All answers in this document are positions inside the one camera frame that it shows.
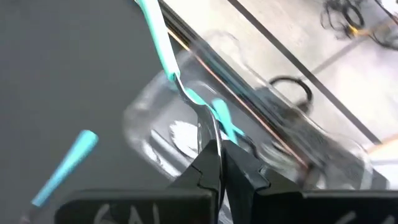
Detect clear plastic bin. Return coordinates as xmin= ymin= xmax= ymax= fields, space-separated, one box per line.
xmin=122 ymin=29 xmax=374 ymax=191

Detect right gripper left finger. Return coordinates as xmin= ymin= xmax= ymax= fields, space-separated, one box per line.
xmin=55 ymin=139 xmax=223 ymax=224

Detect black tangled floor cables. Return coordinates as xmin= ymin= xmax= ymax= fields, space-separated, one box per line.
xmin=320 ymin=0 xmax=398 ymax=50

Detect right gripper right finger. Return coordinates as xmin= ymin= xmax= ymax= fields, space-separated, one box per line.
xmin=223 ymin=140 xmax=398 ymax=224

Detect teal handled silver spoon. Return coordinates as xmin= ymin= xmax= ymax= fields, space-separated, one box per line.
xmin=135 ymin=0 xmax=223 ymax=156

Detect teal handled cutlery piece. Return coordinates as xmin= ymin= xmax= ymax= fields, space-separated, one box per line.
xmin=186 ymin=88 xmax=246 ymax=146

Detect black cable with loop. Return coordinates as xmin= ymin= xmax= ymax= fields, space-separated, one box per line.
xmin=269 ymin=75 xmax=313 ymax=114

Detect black table mat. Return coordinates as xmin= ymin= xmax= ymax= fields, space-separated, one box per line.
xmin=0 ymin=0 xmax=280 ymax=224

